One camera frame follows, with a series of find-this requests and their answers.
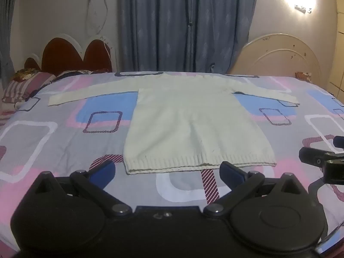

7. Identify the red scalloped headboard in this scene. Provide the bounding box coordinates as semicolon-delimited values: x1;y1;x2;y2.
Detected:
24;34;117;76

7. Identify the gold patterned cloth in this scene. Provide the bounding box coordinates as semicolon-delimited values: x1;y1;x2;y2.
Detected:
11;68;41;81

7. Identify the dark patterned pillow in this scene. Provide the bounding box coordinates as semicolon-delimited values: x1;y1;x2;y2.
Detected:
55;69;109;81

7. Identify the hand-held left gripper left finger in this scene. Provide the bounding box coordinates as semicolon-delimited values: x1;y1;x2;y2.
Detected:
33;160;133;217

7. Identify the blue curtain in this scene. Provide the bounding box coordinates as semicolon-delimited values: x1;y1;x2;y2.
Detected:
118;0;259;74
0;0;25;82

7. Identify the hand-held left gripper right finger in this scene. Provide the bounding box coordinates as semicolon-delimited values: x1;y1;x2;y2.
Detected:
203;161;308;217

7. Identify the small brown toy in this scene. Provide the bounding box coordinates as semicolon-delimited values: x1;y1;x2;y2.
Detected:
295;71;314;82

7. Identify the striped pillow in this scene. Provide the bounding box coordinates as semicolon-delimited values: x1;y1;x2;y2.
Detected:
2;72;57;104

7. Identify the cream arched headboard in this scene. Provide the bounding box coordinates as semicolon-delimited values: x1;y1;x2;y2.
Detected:
230;34;322;78

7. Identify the patterned bed sheet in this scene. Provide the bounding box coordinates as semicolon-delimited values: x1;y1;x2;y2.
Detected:
0;71;344;258

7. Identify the cream wardrobe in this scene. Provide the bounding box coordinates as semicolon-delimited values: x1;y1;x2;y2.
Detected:
328;0;344;97

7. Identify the white hanging cable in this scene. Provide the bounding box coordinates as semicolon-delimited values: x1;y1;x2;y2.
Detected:
86;0;111;60

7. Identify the white knitted sweater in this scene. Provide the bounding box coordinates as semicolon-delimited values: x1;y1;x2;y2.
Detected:
48;72;301;175

